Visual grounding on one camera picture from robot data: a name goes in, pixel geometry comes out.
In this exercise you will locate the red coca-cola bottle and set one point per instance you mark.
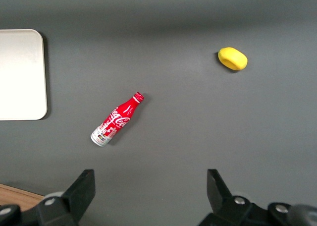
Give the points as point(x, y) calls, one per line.
point(116, 119)

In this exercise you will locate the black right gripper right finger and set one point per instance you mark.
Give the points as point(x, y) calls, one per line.
point(219, 191)

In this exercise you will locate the wooden drawer cabinet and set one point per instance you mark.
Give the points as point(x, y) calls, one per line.
point(15, 195)

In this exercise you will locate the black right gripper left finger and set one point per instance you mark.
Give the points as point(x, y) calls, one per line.
point(79, 191)

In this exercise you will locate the yellow sponge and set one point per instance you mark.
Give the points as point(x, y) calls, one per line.
point(232, 58)

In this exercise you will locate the beige plastic tray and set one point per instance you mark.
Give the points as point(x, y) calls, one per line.
point(19, 74)

